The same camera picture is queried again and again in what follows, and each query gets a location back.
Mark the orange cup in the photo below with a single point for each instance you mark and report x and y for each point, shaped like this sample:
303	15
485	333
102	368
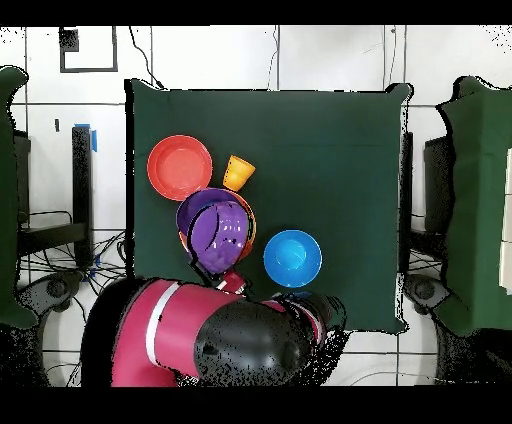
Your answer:
238	172

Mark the blue tape strip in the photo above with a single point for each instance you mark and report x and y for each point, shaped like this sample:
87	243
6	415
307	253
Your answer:
94	142

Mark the red shallow bowl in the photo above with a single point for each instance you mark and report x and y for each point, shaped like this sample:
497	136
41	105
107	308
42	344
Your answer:
180	167

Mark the large orange bowl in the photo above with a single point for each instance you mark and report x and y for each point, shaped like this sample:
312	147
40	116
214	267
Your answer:
252	228

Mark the green cloth side table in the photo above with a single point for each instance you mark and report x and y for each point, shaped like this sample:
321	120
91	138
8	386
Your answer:
480	200
8	200

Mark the black pedestal leg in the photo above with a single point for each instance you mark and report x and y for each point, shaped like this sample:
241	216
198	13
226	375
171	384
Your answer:
56	288
424	290

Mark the dark green tablecloth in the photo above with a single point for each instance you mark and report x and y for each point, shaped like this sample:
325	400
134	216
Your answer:
300	132

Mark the purple bowl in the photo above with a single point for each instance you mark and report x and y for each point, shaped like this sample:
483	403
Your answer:
192	206
220	240

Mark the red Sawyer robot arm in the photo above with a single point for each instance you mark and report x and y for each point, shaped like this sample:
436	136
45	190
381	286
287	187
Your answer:
180	332

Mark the blue bowl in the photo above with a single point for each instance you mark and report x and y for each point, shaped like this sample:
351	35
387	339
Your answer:
292	258

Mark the black metal stand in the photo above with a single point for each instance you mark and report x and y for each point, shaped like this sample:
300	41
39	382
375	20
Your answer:
82	192

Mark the white box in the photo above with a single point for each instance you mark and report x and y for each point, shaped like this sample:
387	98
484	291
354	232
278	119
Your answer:
507	260

